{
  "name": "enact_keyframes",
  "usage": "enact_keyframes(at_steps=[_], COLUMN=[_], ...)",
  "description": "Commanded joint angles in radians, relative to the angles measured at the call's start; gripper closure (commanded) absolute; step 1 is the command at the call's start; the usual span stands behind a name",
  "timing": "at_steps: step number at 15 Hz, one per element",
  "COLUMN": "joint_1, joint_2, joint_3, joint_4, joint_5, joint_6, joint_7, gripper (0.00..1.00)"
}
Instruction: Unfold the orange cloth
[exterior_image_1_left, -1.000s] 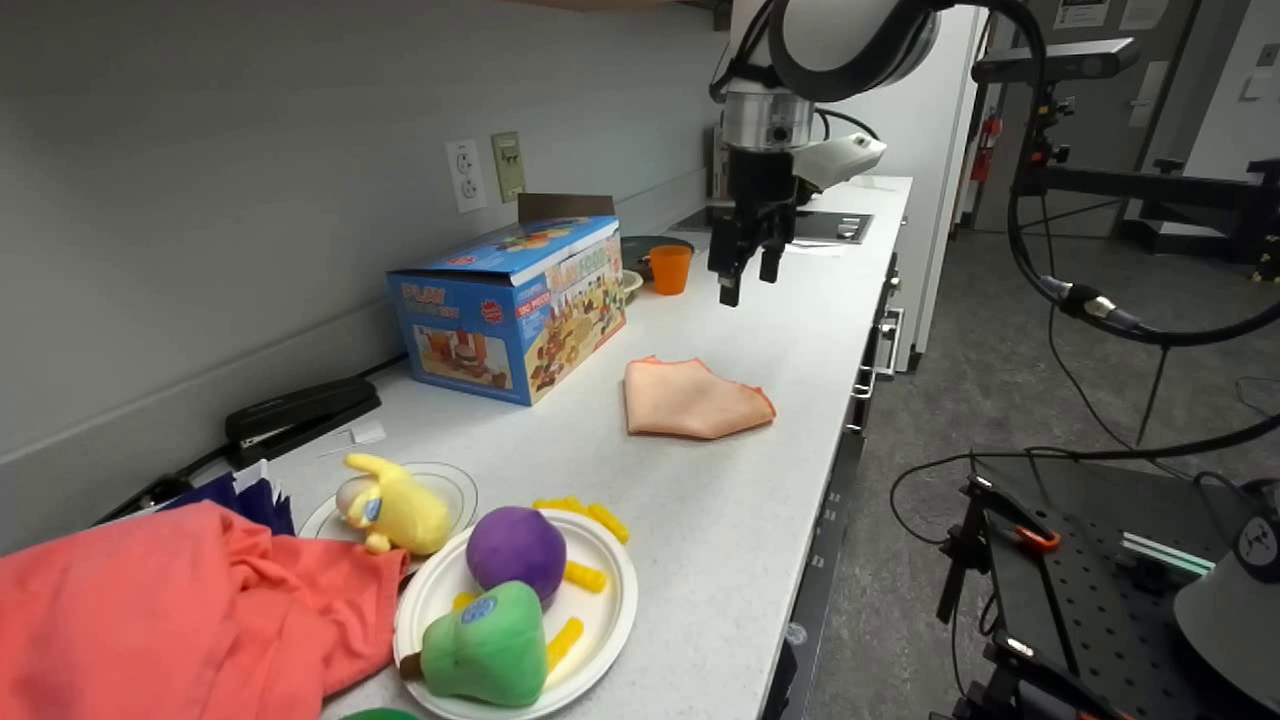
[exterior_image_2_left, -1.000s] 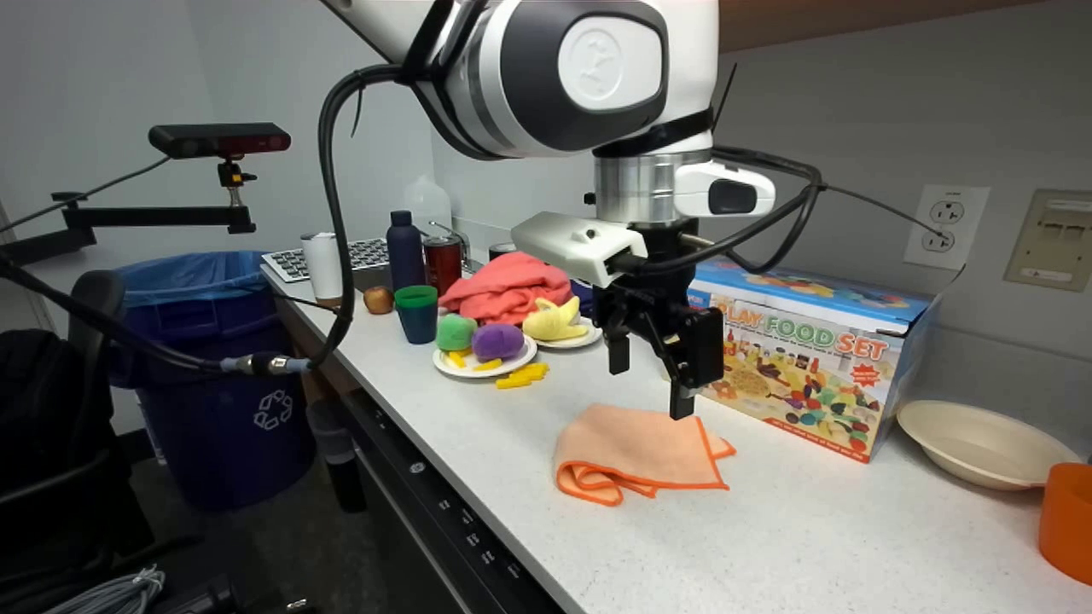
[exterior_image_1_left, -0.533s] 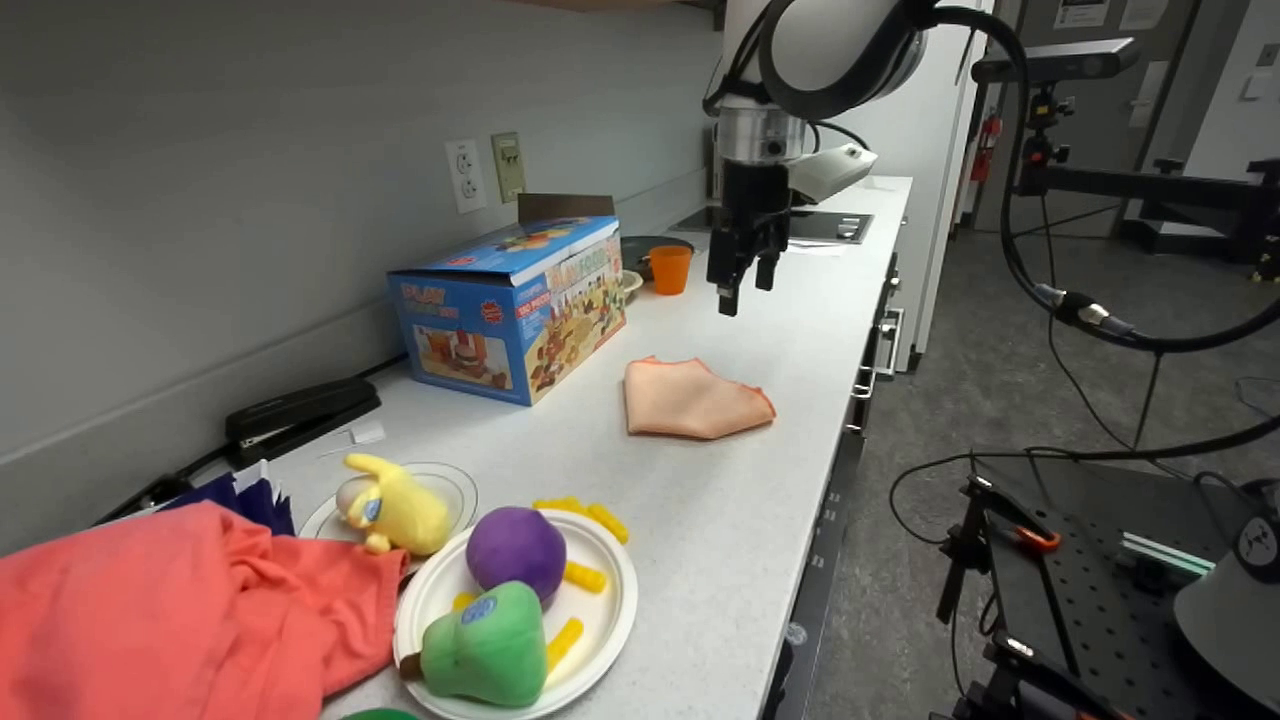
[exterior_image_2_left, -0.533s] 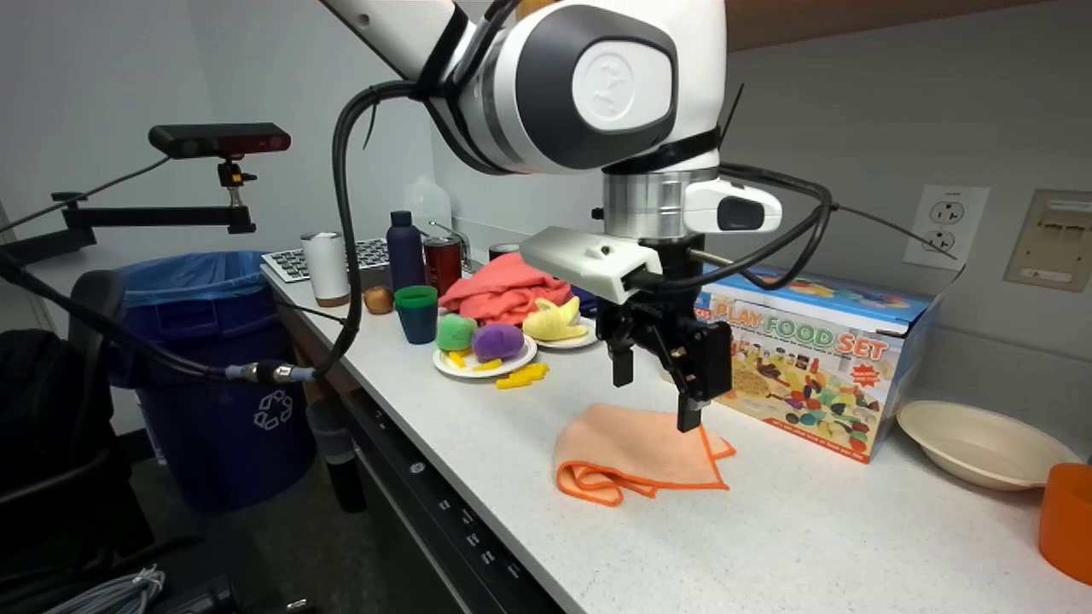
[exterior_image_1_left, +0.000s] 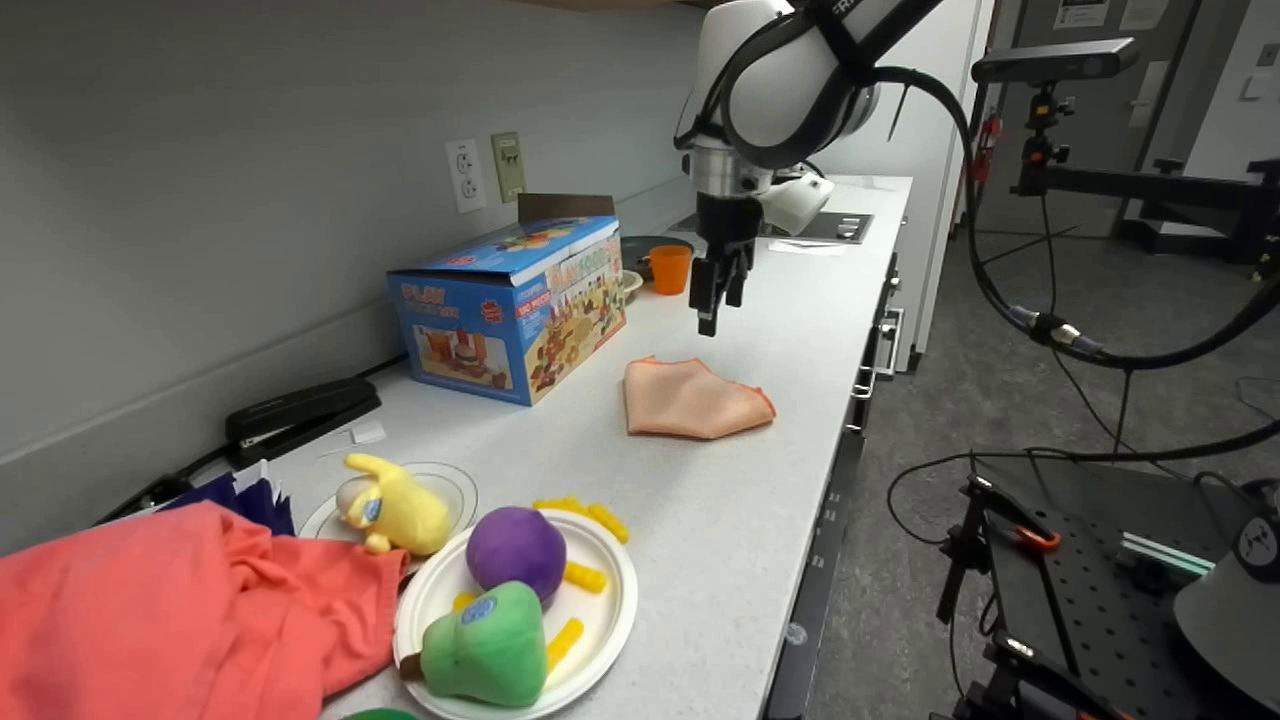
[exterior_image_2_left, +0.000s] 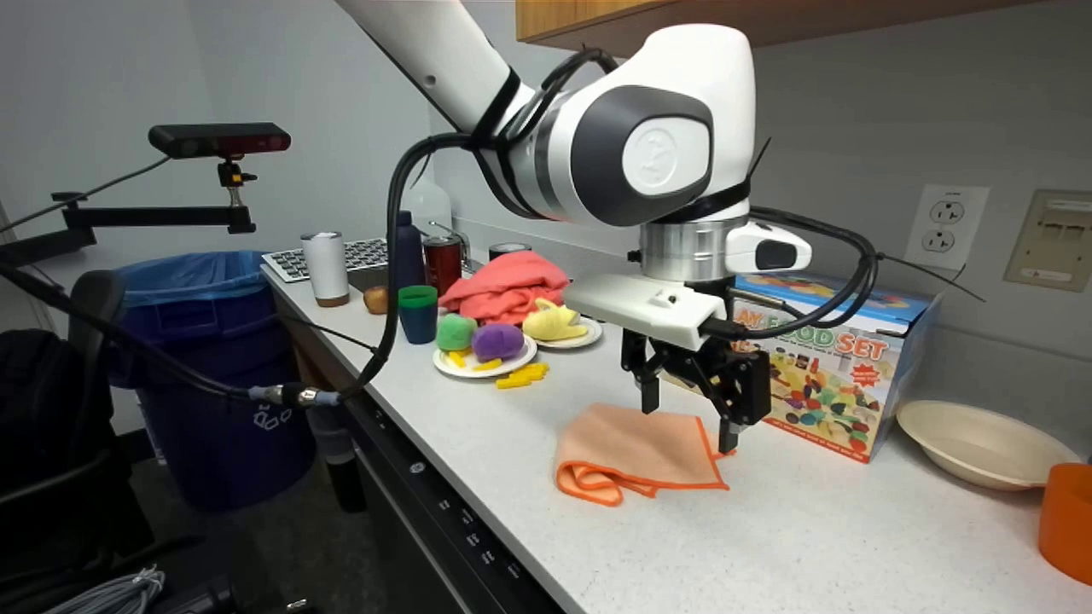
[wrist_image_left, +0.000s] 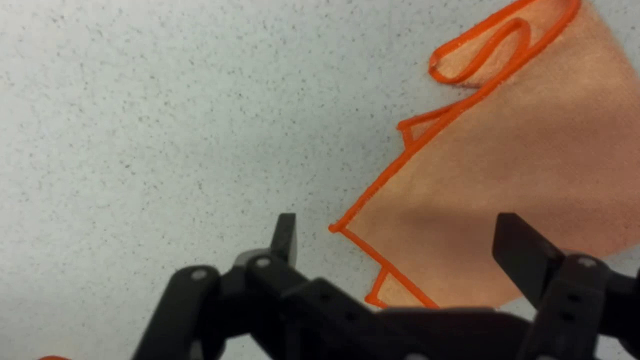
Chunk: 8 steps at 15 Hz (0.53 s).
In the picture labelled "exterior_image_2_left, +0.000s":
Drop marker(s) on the black stereo camera bar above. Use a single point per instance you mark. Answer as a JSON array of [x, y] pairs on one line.
[[217, 140]]

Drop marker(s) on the yellow toy fry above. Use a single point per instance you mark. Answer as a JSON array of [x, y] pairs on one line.
[[486, 365], [460, 359]]

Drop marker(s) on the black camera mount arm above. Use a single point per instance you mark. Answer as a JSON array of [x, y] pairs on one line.
[[149, 211]]

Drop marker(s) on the orange microfiber cloth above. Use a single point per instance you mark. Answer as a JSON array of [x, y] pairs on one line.
[[624, 455]]

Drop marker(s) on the purple plush ball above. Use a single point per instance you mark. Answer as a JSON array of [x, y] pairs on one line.
[[499, 341]]

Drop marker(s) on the beige shallow bowl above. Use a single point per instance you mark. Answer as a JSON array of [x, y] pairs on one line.
[[976, 446]]

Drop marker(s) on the dark blue bottle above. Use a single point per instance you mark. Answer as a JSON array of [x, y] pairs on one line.
[[407, 250]]

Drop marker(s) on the grey computer keyboard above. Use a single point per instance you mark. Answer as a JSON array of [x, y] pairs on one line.
[[292, 264]]

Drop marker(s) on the white paper plate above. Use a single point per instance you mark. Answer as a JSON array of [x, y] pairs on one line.
[[514, 364]]

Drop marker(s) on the beige wall plate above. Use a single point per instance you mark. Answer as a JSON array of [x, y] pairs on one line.
[[1052, 240]]

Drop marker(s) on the orange plastic cup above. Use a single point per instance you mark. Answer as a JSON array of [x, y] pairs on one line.
[[1069, 524]]

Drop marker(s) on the play food set box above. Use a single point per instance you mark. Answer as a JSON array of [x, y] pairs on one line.
[[842, 377]]

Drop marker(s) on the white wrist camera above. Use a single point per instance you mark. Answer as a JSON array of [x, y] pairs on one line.
[[649, 307]]

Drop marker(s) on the small brown object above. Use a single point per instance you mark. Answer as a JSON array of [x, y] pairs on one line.
[[375, 301]]

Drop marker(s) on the dark grey post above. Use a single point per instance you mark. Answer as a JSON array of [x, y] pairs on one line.
[[340, 455]]

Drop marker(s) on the blue recycling bin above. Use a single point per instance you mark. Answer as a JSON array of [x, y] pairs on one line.
[[192, 341]]

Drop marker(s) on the yellow toy fries pile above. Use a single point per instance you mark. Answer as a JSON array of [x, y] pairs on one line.
[[523, 377]]

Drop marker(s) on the wooden wall cabinet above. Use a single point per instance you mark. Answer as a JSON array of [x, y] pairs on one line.
[[821, 15]]

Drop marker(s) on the yellow plush toy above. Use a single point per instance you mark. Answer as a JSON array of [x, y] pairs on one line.
[[551, 323]]

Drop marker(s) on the green and blue cup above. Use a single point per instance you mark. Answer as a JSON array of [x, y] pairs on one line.
[[416, 314]]

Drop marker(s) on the coral red cloth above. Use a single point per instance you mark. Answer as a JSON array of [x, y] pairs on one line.
[[514, 284]]

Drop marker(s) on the black office chair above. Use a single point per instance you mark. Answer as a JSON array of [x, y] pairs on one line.
[[47, 430]]

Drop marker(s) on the dark under-counter cabinet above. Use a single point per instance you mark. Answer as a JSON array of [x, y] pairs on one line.
[[454, 532]]

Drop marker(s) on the red cup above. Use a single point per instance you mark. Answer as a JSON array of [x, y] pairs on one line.
[[444, 264]]

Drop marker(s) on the green plush pear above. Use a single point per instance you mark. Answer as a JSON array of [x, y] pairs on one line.
[[454, 332]]

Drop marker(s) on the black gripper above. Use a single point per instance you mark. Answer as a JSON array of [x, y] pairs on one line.
[[734, 369]]

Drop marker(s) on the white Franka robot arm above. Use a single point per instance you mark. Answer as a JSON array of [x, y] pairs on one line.
[[635, 139]]

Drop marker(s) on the white cylindrical cup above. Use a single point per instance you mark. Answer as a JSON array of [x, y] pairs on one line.
[[326, 267]]

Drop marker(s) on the white wall outlet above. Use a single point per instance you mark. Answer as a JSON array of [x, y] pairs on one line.
[[942, 225]]

